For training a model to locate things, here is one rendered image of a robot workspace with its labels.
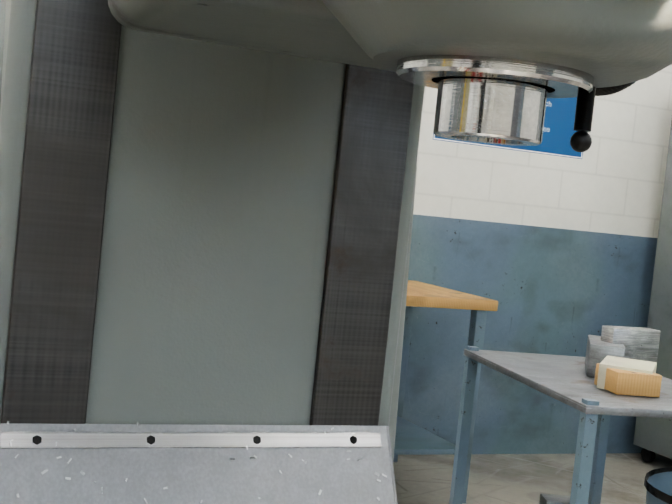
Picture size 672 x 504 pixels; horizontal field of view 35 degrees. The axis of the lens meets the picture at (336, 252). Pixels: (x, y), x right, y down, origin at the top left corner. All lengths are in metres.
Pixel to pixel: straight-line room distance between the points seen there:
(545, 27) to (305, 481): 0.52
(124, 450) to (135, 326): 0.09
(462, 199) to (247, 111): 4.54
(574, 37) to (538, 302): 5.23
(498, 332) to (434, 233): 0.65
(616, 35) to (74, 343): 0.50
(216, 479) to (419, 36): 0.48
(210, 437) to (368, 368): 0.14
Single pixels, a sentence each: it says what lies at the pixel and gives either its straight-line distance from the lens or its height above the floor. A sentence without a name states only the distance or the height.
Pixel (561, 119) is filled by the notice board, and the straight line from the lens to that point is 5.65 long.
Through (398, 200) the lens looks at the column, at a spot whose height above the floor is 1.25.
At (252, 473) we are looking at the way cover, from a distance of 0.83.
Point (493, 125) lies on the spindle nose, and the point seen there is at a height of 1.28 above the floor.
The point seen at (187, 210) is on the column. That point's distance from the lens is 0.80.
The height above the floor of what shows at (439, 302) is 0.86.
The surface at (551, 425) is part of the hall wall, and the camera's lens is 5.81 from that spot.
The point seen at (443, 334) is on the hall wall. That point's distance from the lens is 5.35.
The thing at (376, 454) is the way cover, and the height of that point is 1.04.
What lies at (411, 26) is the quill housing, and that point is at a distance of 0.42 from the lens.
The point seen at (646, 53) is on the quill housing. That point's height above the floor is 1.32.
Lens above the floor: 1.25
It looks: 3 degrees down
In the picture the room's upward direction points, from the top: 6 degrees clockwise
